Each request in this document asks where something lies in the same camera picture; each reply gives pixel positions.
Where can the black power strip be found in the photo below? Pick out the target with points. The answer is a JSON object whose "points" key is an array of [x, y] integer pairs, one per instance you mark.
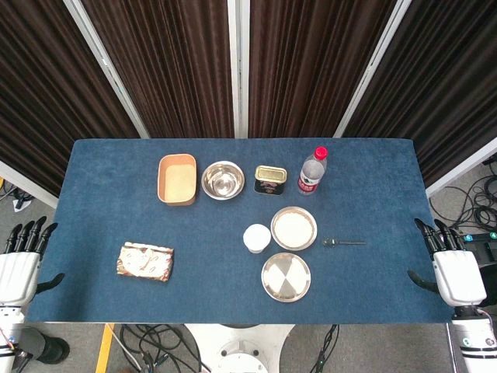
{"points": [[483, 245]]}

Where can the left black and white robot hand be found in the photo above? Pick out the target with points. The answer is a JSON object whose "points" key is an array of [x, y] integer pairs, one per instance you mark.
{"points": [[17, 272]]}

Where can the deep steel bowl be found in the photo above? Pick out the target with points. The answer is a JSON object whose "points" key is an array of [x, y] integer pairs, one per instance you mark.
{"points": [[223, 180]]}

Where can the white partition frame post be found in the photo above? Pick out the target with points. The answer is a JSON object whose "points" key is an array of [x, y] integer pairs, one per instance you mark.
{"points": [[369, 74], [237, 70], [106, 70]]}

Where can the blue table cloth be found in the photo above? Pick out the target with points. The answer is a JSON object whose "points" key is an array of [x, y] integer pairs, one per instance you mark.
{"points": [[217, 225]]}

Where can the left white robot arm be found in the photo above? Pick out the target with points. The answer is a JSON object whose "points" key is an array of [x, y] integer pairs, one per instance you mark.
{"points": [[9, 334]]}

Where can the empty flat steel plate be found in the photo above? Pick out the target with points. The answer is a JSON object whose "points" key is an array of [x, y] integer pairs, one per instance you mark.
{"points": [[286, 276]]}

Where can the dark brown curtain panel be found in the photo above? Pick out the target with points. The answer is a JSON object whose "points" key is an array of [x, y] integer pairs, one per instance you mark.
{"points": [[46, 85], [310, 66], [442, 85], [167, 66]]}

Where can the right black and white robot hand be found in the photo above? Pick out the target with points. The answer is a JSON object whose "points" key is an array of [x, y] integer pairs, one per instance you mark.
{"points": [[458, 276]]}

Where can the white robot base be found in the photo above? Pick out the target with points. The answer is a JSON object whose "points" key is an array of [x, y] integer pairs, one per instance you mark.
{"points": [[238, 346]]}

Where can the small metal spoon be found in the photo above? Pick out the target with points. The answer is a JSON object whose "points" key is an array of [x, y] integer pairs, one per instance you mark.
{"points": [[345, 243]]}

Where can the black gold luncheon meat can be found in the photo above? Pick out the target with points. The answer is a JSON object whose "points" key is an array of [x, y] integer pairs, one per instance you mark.
{"points": [[270, 180]]}

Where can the water bottle red cap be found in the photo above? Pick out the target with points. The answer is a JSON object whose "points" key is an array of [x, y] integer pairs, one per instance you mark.
{"points": [[311, 173]]}

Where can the gold foil snack package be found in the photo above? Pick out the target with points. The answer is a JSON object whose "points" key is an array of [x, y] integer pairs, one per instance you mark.
{"points": [[144, 262]]}

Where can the white paper cup blue flower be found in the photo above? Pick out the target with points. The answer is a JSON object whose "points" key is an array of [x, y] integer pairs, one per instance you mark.
{"points": [[256, 237]]}

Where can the orange rectangular tray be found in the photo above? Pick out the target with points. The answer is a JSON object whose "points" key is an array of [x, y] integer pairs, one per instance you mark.
{"points": [[178, 182]]}

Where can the steel bowl with powder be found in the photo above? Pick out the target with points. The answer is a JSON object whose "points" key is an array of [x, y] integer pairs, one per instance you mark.
{"points": [[294, 228]]}

